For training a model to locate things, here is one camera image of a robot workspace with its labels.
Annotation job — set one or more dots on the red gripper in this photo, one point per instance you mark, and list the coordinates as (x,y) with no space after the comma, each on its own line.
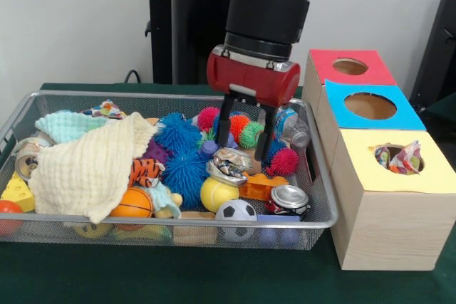
(249,76)

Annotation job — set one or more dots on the long polka dot cloth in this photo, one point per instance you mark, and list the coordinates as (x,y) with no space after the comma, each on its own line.
(105,109)

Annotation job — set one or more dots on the multicolour patterned cloth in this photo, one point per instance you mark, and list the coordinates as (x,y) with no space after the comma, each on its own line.
(402,158)

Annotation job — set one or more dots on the cream knitted cloth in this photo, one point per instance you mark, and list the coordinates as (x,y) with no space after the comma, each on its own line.
(85,169)

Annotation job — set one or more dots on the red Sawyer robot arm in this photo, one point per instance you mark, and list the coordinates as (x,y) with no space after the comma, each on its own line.
(267,5)

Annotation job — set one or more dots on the clear mesh bin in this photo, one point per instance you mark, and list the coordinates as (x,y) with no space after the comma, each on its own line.
(320,204)

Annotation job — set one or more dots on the wooden box with three holes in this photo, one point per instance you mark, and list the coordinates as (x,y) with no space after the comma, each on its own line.
(385,233)

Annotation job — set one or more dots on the blue spiky rubber ball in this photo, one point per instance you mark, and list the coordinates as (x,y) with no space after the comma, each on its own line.
(187,176)
(178,133)

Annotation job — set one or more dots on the yellow tennis ball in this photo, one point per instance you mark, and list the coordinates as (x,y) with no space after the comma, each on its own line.
(218,194)

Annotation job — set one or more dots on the crushed red drink can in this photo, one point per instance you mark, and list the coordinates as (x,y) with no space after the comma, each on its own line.
(291,197)

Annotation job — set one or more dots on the black and white soccer ball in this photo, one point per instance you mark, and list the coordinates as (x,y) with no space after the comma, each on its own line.
(236,211)

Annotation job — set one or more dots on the striped tiger plush toy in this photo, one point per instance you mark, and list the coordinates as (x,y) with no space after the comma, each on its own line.
(146,172)

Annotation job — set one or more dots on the orange toy basketball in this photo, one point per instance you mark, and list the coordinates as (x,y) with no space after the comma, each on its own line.
(132,204)

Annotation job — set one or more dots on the mint green cloth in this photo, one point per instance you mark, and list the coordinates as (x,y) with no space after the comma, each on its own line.
(64,126)

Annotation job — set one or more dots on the black monitor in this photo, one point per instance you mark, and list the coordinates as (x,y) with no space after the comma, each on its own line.
(438,55)

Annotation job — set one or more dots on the silver drink can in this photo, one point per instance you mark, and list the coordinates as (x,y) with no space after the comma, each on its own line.
(25,158)

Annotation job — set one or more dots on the yellow cheese wedge toy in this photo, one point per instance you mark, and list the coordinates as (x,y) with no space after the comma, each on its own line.
(18,196)

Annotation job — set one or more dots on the red ball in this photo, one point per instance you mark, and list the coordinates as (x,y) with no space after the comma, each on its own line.
(7,215)

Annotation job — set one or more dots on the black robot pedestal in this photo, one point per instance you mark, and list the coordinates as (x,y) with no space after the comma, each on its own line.
(189,40)

